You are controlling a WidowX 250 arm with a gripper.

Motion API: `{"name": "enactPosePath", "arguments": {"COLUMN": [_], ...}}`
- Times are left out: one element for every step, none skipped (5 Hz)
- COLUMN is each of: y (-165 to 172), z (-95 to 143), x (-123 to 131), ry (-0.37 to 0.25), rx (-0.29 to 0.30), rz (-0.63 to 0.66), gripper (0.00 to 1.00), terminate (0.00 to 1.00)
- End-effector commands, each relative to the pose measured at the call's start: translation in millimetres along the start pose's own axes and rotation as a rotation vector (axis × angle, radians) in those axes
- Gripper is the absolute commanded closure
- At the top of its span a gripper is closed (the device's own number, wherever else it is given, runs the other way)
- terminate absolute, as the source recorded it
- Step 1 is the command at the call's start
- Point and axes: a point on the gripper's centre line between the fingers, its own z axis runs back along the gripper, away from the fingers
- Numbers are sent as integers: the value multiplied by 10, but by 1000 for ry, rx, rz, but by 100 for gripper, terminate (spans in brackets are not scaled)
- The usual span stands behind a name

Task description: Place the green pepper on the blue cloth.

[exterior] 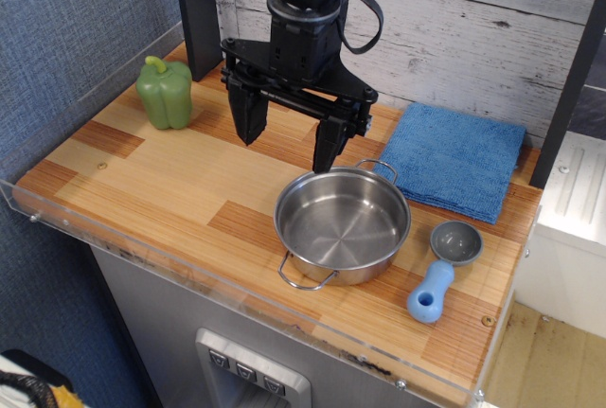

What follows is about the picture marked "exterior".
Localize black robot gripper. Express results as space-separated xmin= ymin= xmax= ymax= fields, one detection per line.
xmin=221 ymin=23 xmax=378 ymax=173

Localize left black frame post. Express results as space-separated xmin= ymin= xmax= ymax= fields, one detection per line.
xmin=179 ymin=0 xmax=223 ymax=81

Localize clear acrylic table guard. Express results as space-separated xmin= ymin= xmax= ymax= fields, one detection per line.
xmin=0 ymin=19 xmax=544 ymax=404

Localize blue folded cloth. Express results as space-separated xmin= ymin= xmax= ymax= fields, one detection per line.
xmin=373 ymin=102 xmax=526 ymax=224

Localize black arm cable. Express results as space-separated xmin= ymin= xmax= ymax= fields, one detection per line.
xmin=336 ymin=0 xmax=384 ymax=55

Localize grey toy fridge cabinet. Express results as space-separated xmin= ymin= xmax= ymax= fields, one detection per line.
xmin=93 ymin=249 xmax=429 ymax=407

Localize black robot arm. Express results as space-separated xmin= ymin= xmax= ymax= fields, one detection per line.
xmin=222 ymin=0 xmax=383 ymax=173

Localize white ribbed side counter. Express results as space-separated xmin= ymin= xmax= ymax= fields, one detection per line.
xmin=514 ymin=132 xmax=605 ymax=337

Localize blue grey plastic scoop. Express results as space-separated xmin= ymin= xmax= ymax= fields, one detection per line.
xmin=406 ymin=221 xmax=484 ymax=324

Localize silver dispenser button panel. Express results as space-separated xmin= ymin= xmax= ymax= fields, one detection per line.
xmin=195 ymin=328 xmax=312 ymax=407

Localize black frame post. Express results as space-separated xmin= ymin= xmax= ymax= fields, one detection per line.
xmin=179 ymin=0 xmax=223 ymax=81
xmin=529 ymin=0 xmax=605 ymax=188

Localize green plastic bell pepper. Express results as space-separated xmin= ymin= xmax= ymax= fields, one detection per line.
xmin=135 ymin=56 xmax=192 ymax=130

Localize right black frame post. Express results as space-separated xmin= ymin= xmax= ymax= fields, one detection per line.
xmin=529 ymin=0 xmax=605 ymax=188

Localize stainless steel pot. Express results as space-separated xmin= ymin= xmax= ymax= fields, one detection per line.
xmin=274 ymin=159 xmax=412 ymax=292

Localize yellow black object bottom left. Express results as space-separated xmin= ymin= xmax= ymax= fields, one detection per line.
xmin=1 ymin=349 xmax=86 ymax=407

